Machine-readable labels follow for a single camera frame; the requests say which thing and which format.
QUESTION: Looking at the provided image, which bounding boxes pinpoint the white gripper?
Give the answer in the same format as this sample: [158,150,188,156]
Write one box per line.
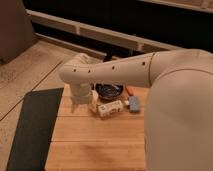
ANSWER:
[70,84,92,112]

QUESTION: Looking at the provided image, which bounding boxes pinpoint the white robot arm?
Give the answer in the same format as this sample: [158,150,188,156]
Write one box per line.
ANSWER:
[59,49,213,171]

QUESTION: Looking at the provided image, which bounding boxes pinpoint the white round cup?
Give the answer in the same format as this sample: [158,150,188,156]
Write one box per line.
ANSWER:
[89,90,98,113]

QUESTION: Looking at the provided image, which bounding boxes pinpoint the dark blue bowl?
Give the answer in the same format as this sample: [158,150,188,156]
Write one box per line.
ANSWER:
[95,84,124,100]

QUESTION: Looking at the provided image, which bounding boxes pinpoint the wooden table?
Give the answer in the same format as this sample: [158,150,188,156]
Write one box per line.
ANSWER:
[45,86,146,171]

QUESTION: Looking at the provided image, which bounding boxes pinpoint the blue rectangular block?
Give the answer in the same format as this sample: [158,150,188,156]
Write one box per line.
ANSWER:
[128,96,140,113]

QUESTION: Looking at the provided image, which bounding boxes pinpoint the black floor mat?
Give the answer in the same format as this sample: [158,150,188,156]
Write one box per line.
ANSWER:
[6,88,63,171]

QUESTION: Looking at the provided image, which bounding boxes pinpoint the brown sofa corner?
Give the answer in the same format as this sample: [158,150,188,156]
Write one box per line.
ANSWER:
[0,0,37,63]

